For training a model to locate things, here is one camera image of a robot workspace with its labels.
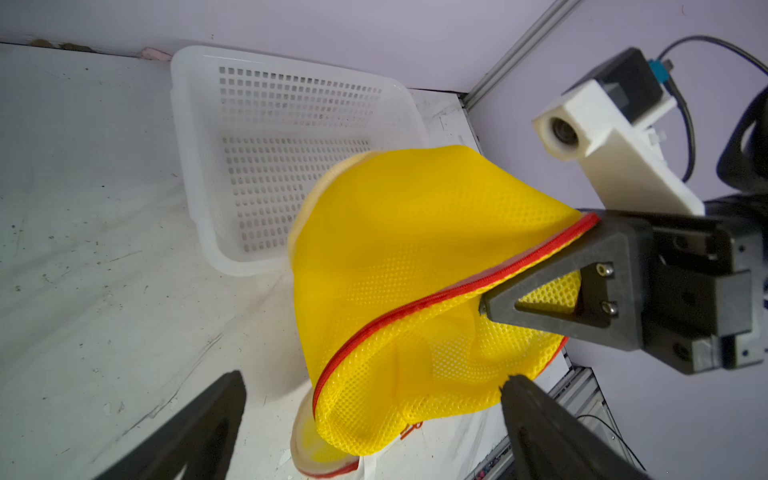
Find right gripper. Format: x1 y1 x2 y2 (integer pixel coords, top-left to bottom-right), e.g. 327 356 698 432
479 200 767 375

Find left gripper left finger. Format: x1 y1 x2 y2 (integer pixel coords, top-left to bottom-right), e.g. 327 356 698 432
99 371 247 479

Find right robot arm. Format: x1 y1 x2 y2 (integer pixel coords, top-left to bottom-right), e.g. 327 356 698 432
479 81 767 375

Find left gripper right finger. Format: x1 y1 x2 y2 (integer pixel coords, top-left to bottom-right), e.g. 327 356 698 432
501 375 648 480

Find white plastic basket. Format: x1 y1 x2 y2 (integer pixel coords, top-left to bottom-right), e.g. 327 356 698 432
170 46 429 277

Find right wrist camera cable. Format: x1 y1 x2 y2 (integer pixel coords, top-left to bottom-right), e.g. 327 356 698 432
655 34 768 184

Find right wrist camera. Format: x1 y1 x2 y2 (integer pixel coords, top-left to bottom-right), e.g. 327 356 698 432
533 47 705 216

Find yellow mesh laundry bag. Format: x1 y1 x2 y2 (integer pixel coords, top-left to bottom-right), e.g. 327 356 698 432
288 146 599 479

